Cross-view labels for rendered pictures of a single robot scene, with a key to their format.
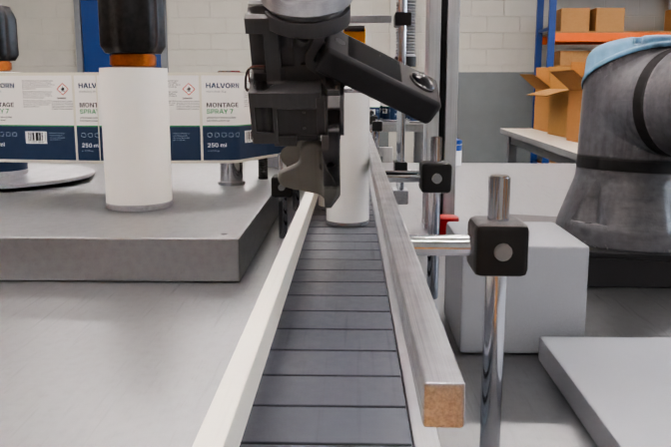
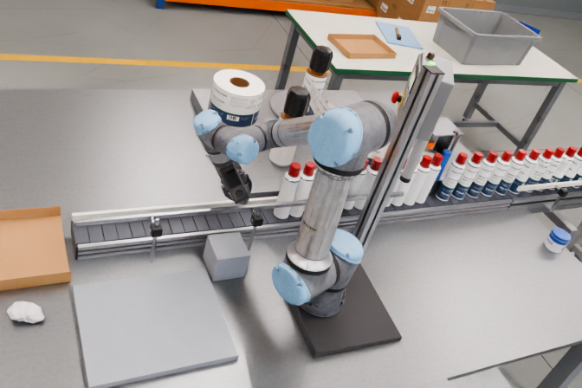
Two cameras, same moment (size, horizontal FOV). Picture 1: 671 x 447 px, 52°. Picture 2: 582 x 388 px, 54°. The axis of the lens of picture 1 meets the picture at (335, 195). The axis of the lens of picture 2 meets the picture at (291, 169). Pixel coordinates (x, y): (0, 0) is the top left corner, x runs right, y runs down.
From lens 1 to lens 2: 1.58 m
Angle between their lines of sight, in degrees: 57
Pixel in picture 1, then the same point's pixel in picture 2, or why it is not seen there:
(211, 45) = not seen: outside the picture
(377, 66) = (229, 181)
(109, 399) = (153, 203)
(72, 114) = (314, 108)
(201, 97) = not seen: hidden behind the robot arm
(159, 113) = not seen: hidden behind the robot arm
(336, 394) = (134, 228)
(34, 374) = (161, 187)
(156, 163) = (280, 151)
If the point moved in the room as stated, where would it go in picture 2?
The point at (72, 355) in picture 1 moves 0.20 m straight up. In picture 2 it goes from (173, 190) to (181, 140)
